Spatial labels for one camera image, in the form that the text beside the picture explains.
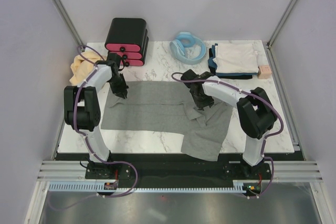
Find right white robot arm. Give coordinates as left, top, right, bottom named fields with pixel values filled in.
left=181, top=69, right=278, bottom=179

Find black pink drawer box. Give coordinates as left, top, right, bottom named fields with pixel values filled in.
left=104, top=18, right=149, bottom=67

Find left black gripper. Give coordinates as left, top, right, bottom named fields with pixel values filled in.
left=108, top=73, right=129, bottom=99

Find pink cube power strip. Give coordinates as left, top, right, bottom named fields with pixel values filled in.
left=257, top=65, right=272, bottom=79

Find grey t shirt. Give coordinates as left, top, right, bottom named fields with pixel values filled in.
left=101, top=81, right=233, bottom=162

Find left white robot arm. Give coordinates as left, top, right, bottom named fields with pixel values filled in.
left=64, top=52, right=129, bottom=180

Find white blue folded t shirt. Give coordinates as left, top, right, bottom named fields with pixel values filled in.
left=207, top=43, right=259, bottom=80

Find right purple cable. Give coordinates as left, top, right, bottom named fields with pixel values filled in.
left=171, top=71, right=286, bottom=200

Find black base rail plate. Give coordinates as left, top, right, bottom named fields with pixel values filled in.
left=56, top=152, right=272, bottom=189

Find yellow t shirt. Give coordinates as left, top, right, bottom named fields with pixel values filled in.
left=69, top=51, right=107, bottom=86

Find purple cable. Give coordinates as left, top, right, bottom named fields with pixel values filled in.
left=171, top=71, right=286, bottom=200
left=48, top=45, right=140, bottom=211

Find light blue headphones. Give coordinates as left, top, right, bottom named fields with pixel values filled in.
left=169, top=31, right=206, bottom=66

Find light blue cable duct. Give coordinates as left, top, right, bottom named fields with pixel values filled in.
left=49, top=181, right=246, bottom=194

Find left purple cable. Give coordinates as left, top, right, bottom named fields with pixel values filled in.
left=48, top=45, right=140, bottom=211

